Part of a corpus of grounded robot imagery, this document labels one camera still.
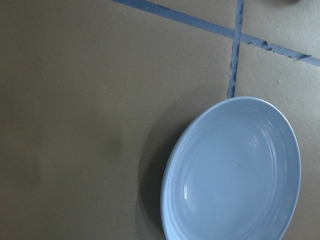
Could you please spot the blue round plate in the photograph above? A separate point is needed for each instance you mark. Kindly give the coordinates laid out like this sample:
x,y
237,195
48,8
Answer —
x,y
234,174

